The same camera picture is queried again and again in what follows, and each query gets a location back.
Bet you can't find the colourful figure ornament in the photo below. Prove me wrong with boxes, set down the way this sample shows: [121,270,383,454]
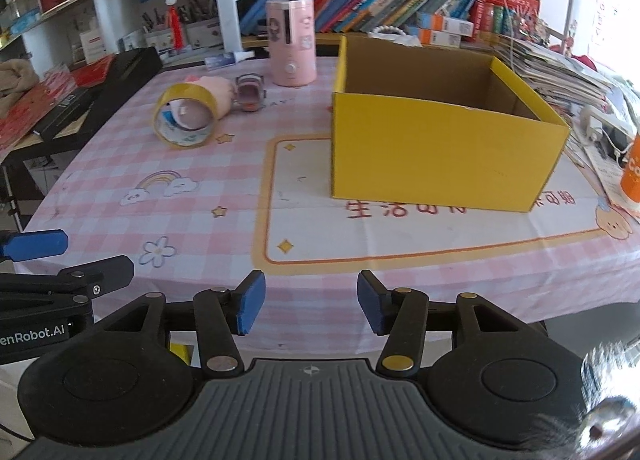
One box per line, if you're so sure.
[510,5,551,43]

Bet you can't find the white red label card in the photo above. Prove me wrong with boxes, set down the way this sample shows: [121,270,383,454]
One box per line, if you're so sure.
[79,27,108,66]

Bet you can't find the beige plush cloth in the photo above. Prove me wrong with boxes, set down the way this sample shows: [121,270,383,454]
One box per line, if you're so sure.
[0,59,41,101]

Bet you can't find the grey furry cuff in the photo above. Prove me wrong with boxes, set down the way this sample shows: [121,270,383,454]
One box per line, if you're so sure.
[530,340,640,460]

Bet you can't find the stack of red packets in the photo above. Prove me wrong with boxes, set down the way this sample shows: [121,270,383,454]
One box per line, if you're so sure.
[0,54,118,151]

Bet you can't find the small grey pink gadget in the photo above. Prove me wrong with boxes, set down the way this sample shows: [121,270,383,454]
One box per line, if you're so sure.
[234,72,266,112]

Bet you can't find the white power adapter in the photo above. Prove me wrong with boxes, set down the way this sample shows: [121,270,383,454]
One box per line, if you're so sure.
[580,107,636,143]

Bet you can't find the pink checkered tablecloth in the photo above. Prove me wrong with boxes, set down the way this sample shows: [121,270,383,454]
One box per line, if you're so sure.
[12,56,640,356]

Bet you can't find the open printed booklet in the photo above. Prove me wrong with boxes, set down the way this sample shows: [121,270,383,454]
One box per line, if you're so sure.
[582,140,640,221]

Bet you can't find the pink plush paw toy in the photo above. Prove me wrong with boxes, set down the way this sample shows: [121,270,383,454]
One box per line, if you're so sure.
[167,74,236,128]

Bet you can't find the red tassel ornament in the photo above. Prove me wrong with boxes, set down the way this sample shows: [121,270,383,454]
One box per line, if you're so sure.
[165,0,185,52]

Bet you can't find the orange drink cup with straw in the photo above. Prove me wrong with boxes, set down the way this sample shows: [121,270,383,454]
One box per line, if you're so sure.
[620,132,640,203]

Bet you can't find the yellow cardboard box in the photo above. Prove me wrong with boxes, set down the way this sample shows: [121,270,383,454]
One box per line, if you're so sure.
[330,35,572,213]

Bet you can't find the small spray bottle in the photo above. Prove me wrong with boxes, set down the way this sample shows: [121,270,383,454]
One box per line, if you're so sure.
[205,51,257,70]

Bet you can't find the small pen cup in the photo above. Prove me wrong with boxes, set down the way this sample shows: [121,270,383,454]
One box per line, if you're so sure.
[142,10,173,53]

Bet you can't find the orange white small box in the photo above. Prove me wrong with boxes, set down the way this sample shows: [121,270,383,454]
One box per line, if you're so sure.
[415,12,475,37]
[419,27,462,48]

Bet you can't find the pink cylindrical humidifier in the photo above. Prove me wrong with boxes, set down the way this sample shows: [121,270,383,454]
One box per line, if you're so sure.
[265,0,318,87]

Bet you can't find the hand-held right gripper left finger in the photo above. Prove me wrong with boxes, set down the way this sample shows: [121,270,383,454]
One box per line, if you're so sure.
[107,269,266,372]

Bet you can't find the stack of papers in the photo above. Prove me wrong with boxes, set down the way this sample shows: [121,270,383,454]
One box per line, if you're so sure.
[492,27,616,116]

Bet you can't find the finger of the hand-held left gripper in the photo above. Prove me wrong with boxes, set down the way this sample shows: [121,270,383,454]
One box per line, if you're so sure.
[0,255,135,303]
[0,229,70,262]

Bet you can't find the yellow tape roll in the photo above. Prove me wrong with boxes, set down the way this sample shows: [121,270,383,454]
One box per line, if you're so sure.
[152,83,219,151]

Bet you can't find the large pen cup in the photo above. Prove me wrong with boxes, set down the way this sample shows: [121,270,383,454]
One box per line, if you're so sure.
[182,0,221,48]

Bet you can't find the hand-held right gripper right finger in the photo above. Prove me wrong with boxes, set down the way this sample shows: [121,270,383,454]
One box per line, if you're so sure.
[357,269,531,374]

